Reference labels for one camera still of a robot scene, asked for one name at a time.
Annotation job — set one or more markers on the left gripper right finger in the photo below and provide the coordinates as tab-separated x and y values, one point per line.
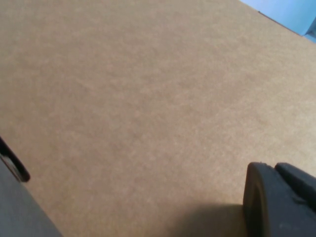
276	205

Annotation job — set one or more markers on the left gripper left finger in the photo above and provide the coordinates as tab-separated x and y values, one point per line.
14	209

